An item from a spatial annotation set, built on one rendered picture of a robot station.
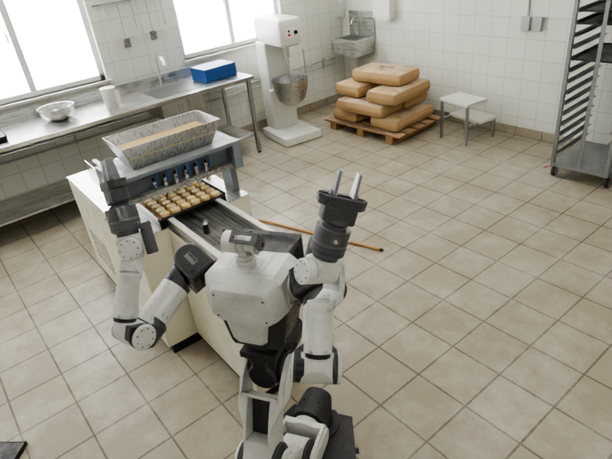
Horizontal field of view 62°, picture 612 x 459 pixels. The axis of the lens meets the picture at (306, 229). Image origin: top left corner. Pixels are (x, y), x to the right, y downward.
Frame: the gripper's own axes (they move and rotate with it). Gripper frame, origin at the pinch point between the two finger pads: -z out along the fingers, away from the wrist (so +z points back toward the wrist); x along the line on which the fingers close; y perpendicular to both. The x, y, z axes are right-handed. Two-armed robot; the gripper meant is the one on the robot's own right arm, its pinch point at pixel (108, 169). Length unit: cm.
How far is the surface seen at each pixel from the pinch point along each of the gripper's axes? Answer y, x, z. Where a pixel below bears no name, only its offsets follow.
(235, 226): -79, -91, 35
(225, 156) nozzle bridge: -96, -115, -3
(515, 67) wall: -465, -151, -30
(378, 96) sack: -369, -256, -38
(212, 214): -77, -112, 27
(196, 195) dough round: -75, -122, 15
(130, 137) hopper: -50, -128, -24
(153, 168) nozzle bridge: -50, -106, -4
